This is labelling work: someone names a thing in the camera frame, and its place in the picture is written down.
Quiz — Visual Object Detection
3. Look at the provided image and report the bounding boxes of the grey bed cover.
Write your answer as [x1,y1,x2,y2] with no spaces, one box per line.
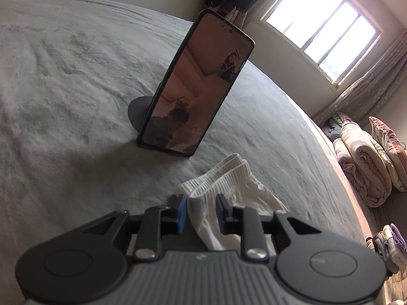
[0,0,382,305]

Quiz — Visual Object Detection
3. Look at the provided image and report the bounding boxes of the folded beige pink quilt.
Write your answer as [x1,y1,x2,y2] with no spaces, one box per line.
[333,121,393,208]

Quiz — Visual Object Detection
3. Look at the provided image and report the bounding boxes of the round black phone stand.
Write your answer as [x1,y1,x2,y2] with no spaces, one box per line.
[128,96,159,128]

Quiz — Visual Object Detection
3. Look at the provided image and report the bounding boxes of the black smartphone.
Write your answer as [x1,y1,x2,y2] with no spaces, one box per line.
[136,9,256,158]

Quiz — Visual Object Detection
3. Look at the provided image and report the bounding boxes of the green patterned cloth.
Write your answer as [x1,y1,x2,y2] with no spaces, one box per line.
[327,114,345,140]

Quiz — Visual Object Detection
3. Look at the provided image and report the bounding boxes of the window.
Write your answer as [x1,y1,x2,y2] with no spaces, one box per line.
[259,0,387,86]

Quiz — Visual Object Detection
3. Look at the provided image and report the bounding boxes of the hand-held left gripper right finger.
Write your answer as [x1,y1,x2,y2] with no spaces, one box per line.
[215,194,328,263]

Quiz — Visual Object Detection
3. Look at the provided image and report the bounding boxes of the grey patterned curtain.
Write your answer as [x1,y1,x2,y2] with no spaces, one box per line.
[313,30,407,126]
[229,0,268,30]

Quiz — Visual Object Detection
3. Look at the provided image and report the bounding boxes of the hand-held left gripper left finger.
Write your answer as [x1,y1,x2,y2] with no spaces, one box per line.
[76,194,189,263]

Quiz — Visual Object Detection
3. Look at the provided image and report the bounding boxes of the folded purple garment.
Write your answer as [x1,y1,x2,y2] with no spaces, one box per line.
[389,223,407,256]

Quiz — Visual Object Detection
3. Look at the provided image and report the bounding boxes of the beige pink pillow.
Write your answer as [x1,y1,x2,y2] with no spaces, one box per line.
[369,116,407,193]

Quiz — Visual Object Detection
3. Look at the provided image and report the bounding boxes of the white pants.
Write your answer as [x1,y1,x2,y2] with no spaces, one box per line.
[174,153,288,251]

